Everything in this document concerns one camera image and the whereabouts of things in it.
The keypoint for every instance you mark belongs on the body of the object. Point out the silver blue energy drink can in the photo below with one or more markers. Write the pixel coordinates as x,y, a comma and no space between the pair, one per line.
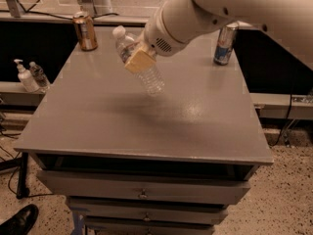
225,43

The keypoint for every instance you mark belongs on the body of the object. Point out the grey drawer cabinet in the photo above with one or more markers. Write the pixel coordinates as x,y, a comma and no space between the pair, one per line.
97,118

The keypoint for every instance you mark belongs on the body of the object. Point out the grey drawer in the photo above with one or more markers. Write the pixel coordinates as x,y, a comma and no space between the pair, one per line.
144,188
148,211
122,226

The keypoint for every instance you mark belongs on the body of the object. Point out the small clear bottle on shelf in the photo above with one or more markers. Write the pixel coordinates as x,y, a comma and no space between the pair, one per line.
39,75

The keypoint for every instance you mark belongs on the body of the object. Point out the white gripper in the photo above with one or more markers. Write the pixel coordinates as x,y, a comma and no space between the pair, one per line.
156,38

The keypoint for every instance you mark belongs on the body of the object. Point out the brown soda can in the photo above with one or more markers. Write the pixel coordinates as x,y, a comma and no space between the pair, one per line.
85,32

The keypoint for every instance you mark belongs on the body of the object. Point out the black shoe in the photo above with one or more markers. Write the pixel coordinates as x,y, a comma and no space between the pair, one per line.
21,222

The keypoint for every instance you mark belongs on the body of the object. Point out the bottom grey drawer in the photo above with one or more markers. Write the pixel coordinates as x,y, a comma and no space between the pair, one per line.
122,226

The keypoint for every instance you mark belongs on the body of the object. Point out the white pump dispenser bottle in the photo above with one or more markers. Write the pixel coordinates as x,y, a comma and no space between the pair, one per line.
26,77

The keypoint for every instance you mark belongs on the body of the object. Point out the top grey drawer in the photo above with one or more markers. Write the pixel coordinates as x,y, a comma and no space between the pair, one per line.
144,188

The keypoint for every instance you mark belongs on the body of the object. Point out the black metal stand leg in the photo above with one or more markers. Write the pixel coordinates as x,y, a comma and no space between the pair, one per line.
22,190

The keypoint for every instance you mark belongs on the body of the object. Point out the middle grey drawer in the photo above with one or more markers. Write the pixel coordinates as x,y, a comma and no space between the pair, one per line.
148,211

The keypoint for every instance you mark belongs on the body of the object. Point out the clear plastic water bottle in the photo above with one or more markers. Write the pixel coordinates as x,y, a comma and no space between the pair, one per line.
126,44

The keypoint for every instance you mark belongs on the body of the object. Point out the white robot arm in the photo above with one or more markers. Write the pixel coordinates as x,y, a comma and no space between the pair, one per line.
177,22

